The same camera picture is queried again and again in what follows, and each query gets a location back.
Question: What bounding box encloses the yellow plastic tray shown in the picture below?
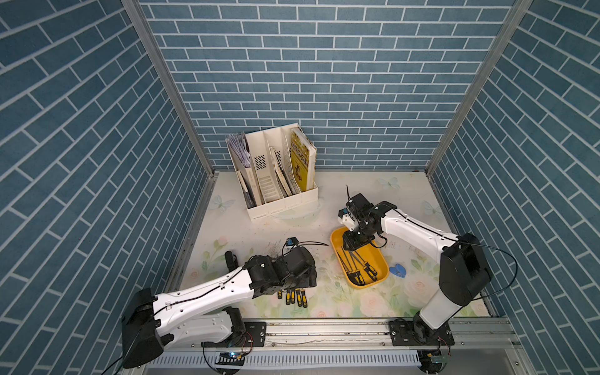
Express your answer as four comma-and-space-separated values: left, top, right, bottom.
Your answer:
330, 227, 390, 290

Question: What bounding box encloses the file tool yellow black handle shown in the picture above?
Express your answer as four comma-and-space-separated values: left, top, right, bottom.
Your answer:
336, 252, 359, 285

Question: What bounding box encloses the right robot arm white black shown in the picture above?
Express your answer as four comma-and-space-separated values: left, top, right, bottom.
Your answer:
338, 194, 493, 333

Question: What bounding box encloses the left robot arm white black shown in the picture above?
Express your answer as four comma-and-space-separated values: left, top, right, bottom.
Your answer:
121, 246, 317, 369

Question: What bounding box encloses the white file organizer rack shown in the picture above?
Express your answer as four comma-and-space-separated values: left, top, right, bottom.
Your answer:
226, 123, 319, 221

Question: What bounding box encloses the yellow book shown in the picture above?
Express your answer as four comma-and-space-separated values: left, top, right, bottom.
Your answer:
289, 127, 317, 192

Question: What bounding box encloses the beige folder in rack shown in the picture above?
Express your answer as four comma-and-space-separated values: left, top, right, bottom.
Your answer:
270, 146, 293, 197

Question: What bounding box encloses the purple patterned booklet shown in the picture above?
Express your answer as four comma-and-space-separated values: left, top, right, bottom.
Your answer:
226, 133, 252, 168

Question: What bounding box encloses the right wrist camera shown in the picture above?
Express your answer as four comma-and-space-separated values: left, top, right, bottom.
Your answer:
337, 208, 358, 231

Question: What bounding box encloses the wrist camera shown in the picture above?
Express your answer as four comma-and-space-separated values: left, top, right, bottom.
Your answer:
337, 208, 358, 231
285, 237, 298, 248

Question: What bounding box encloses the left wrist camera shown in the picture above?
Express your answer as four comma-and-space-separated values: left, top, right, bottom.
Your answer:
285, 237, 298, 248

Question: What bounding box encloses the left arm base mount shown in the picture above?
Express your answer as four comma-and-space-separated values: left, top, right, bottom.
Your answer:
202, 321, 267, 348

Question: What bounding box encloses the white cable duct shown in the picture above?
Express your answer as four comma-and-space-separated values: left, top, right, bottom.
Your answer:
145, 350, 421, 370

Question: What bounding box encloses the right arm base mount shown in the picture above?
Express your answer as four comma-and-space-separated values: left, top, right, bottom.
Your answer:
388, 318, 455, 347

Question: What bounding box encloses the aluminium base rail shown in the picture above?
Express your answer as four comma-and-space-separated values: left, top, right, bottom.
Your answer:
133, 318, 521, 353

